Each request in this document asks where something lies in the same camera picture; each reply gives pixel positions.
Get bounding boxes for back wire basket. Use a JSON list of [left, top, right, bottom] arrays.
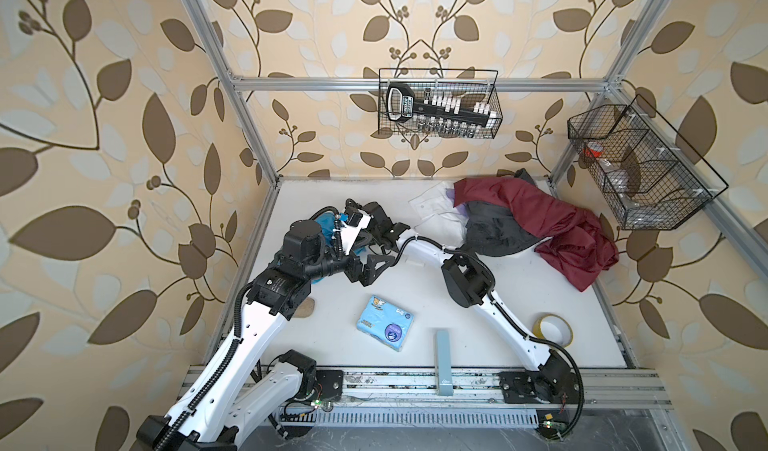
[[377, 67, 503, 140]]

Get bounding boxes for yellow tape roll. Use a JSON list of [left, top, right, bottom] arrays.
[[533, 314, 574, 348]]

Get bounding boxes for wire basket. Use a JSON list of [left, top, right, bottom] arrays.
[[567, 95, 728, 231], [377, 67, 503, 140]]

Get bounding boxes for white cloth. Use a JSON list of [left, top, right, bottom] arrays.
[[409, 182, 469, 247]]

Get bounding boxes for aluminium frame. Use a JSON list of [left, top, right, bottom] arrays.
[[157, 0, 768, 451]]

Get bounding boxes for blue tissue pack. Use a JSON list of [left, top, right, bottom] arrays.
[[356, 296, 414, 351]]

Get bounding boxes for right wire basket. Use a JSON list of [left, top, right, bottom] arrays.
[[567, 95, 728, 231]]

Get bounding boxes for dark grey cloth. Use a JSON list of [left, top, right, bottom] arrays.
[[454, 173, 567, 257]]

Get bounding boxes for black socket tool set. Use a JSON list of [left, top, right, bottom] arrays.
[[378, 80, 503, 133]]

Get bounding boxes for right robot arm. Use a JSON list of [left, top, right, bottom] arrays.
[[332, 199, 585, 406]]

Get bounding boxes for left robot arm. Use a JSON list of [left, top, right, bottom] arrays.
[[136, 207, 407, 450]]

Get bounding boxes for maroon cloth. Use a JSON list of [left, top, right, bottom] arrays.
[[454, 177, 619, 292]]

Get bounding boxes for pale teal rectangular box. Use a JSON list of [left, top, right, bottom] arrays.
[[435, 329, 454, 397]]

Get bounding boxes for teal cloth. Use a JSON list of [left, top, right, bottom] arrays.
[[309, 206, 365, 282]]

